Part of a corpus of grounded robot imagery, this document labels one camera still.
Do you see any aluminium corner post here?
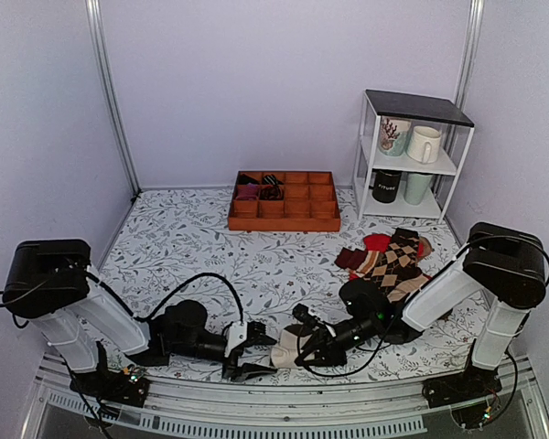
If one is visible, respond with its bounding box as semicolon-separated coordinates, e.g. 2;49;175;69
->
85;0;142;202
454;0;485;110

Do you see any right aluminium corner post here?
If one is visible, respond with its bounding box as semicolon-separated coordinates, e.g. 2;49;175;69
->
454;0;485;110

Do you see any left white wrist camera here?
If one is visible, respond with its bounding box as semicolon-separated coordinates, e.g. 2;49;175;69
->
224;321;248;358

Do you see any striped maroon sock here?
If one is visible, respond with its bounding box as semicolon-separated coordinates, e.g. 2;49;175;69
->
334;248;383;275

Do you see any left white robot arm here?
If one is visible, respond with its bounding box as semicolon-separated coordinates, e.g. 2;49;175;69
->
0;239;276;397

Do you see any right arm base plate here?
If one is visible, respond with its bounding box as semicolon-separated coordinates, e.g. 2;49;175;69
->
422;369;502;408

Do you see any white ceramic mug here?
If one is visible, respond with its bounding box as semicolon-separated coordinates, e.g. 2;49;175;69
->
406;125;442;165

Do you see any red sock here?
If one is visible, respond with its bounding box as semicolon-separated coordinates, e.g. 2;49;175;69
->
347;232;425;280

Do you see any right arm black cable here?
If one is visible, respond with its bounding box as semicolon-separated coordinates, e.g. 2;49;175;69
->
294;315;394;379

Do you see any magenta rolled sock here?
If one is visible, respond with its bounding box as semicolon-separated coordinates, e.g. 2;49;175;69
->
234;183;261;201

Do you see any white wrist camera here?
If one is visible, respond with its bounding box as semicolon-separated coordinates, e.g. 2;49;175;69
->
224;321;248;358
292;304;336;337

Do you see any brown argyle sock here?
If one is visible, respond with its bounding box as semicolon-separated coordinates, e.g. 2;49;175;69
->
360;228;420;303

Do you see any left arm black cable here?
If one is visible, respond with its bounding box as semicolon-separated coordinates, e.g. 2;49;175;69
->
132;272;245;325

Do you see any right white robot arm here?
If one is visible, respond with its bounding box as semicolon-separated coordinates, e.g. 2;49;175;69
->
293;222;549;399

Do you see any floral tablecloth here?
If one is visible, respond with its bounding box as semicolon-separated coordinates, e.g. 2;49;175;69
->
100;188;488;386

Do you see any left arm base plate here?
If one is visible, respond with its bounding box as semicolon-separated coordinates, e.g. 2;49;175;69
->
70;369;150;408

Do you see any white metal shelf rack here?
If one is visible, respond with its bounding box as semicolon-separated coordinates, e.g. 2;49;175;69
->
352;90;475;222

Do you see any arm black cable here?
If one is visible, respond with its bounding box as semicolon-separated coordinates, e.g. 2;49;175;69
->
132;272;245;325
294;315;394;379

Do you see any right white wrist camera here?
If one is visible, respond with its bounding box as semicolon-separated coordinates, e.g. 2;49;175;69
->
292;304;336;337

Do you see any wooden compartment tray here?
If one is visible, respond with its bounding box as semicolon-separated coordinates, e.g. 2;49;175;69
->
228;171;341;232

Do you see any left aluminium corner post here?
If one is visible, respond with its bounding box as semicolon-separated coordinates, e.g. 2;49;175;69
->
85;0;142;202

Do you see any black mug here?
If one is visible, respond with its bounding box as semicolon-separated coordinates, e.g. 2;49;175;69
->
372;169;402;204

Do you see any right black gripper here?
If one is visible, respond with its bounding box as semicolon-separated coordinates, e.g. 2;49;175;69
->
297;316;379;369

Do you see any floral pattern mug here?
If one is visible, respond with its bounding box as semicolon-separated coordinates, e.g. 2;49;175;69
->
379;116;412;156

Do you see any cream and brown sock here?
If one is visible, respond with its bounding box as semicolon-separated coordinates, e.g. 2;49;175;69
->
270;324;313;369

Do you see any black striped rolled sock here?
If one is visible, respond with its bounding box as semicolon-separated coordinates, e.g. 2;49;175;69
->
260;174;284;200

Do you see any pale green cup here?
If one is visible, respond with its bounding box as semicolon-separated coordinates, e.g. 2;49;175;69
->
404;173;433;206

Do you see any dark rolled sock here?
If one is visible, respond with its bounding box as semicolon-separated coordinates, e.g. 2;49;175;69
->
236;174;260;185

